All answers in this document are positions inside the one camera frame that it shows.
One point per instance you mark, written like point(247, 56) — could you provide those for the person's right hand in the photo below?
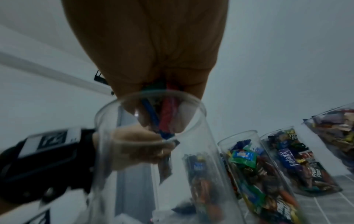
point(149, 39)

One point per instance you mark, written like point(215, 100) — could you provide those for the person's left hand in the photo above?
point(133, 146)

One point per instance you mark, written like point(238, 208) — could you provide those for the red candy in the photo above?
point(168, 113)

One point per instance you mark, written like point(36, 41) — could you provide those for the small transparent plastic jar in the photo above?
point(334, 131)
point(298, 166)

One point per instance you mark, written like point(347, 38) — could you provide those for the black marker-tagged left wristband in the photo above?
point(44, 170)

